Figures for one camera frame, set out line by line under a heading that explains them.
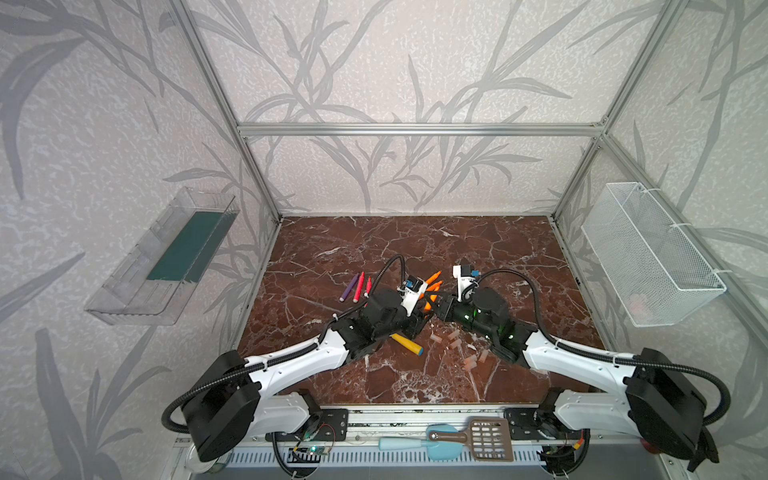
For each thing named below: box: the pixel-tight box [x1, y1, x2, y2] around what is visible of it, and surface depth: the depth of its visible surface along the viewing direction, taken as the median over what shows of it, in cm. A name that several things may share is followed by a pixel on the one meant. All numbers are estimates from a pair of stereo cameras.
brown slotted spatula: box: [429, 416, 514, 462], surface depth 73 cm
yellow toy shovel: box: [389, 333, 424, 356], surface depth 86 cm
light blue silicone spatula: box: [378, 424, 464, 461], surface depth 72 cm
